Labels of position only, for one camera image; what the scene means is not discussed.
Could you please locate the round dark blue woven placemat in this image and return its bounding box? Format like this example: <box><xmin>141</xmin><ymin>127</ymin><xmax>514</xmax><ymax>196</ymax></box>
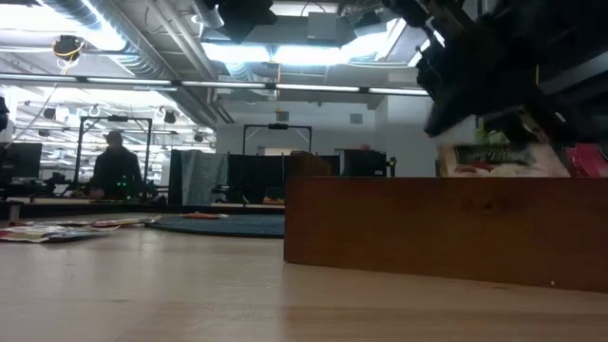
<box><xmin>144</xmin><ymin>214</ymin><xmax>286</xmax><ymax>239</ymax></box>

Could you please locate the grey fabric panel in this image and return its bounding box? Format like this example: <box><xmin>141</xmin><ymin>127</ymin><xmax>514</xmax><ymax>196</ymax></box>
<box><xmin>180</xmin><ymin>149</ymin><xmax>230</xmax><ymax>206</ymax></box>

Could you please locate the black computer monitor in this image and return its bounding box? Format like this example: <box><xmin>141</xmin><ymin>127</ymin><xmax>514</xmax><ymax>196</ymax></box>
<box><xmin>0</xmin><ymin>142</ymin><xmax>44</xmax><ymax>199</ymax></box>

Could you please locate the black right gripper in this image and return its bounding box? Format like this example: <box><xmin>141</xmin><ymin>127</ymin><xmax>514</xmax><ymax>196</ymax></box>
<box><xmin>382</xmin><ymin>0</ymin><xmax>590</xmax><ymax>143</ymax></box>

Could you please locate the black yellow cord reel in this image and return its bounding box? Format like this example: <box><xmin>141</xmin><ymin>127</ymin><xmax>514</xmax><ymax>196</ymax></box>
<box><xmin>50</xmin><ymin>34</ymin><xmax>86</xmax><ymax>63</ymax></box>

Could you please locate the wooden three-compartment tea box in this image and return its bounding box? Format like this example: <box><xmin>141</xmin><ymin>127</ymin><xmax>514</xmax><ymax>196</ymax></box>
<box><xmin>283</xmin><ymin>150</ymin><xmax>608</xmax><ymax>294</ymax></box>

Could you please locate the black equipment cabinet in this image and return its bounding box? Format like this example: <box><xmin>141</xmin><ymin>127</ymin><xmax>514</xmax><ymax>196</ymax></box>
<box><xmin>342</xmin><ymin>148</ymin><xmax>389</xmax><ymax>179</ymax></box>

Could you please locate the black partition screen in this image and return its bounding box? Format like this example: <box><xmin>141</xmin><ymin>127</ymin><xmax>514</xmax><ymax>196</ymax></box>
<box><xmin>226</xmin><ymin>153</ymin><xmax>341</xmax><ymax>206</ymax></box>

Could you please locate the long ceiling light bar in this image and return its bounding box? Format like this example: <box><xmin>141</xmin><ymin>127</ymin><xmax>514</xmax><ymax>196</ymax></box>
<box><xmin>0</xmin><ymin>72</ymin><xmax>431</xmax><ymax>98</ymax></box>

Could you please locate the beige vanilla tea packet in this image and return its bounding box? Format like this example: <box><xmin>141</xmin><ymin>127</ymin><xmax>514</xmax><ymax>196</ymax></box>
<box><xmin>435</xmin><ymin>142</ymin><xmax>571</xmax><ymax>179</ymax></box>

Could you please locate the black metal gantry frame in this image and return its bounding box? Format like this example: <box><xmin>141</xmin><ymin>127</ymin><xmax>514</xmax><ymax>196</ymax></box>
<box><xmin>73</xmin><ymin>115</ymin><xmax>154</xmax><ymax>199</ymax></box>
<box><xmin>241</xmin><ymin>123</ymin><xmax>314</xmax><ymax>206</ymax></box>

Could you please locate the person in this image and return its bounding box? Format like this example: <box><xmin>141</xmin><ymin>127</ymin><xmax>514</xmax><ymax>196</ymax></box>
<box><xmin>89</xmin><ymin>130</ymin><xmax>143</xmax><ymax>200</ymax></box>

